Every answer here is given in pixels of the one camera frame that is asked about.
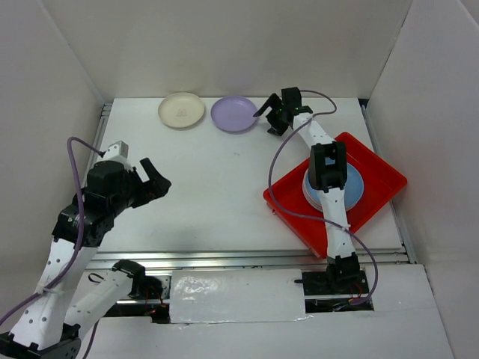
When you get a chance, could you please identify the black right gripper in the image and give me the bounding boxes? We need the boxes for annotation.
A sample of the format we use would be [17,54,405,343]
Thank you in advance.
[254,93,289,136]

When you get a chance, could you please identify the purple plate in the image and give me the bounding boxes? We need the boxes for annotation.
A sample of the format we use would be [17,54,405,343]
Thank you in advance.
[210,96,258,133]

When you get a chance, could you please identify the cream plate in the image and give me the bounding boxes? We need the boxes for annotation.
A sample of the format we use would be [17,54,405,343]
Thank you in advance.
[158,92,205,129]

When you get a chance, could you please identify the blue plate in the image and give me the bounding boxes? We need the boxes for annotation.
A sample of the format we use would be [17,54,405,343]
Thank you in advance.
[302,163,364,212]

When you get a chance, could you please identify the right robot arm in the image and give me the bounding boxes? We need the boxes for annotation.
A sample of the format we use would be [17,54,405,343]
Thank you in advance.
[254,88,361,293]

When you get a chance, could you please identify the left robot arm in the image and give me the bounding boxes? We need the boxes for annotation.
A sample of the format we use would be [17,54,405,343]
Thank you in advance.
[1,158,171,358]

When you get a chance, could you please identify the red plastic bin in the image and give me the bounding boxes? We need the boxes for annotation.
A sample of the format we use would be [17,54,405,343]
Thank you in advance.
[263,132,407,258]

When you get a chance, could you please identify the white tape patch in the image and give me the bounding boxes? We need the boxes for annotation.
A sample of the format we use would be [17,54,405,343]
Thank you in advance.
[169,269,306,324]

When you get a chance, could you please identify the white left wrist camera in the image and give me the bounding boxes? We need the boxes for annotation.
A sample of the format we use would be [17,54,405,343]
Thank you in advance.
[102,141,129,164]

